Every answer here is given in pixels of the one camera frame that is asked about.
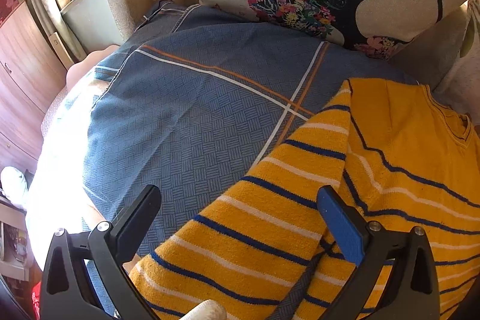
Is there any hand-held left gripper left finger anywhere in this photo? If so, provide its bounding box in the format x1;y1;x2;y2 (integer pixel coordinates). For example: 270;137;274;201
40;185;162;320

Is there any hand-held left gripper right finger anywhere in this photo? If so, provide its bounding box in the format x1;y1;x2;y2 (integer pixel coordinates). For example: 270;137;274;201
317;185;441;320

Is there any yellow striped sweater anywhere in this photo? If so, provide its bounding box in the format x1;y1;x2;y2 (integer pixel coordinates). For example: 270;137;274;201
127;78;480;320

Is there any person's left hand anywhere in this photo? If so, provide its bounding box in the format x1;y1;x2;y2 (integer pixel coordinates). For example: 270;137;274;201
183;299;226;320

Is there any red item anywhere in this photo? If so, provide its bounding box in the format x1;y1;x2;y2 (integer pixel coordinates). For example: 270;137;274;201
30;280;44;320

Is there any blue checked bed sheet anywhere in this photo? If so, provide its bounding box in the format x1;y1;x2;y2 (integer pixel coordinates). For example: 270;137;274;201
80;1;421;320

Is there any white bag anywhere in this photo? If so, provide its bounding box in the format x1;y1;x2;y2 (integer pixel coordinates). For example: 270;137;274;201
0;166;29;210

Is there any white leaf print quilt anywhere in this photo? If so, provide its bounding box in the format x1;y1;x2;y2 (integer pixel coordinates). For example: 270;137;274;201
435;0;480;116

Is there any wooden wardrobe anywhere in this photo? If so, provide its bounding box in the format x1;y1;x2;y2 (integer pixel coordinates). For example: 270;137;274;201
0;0;72;171

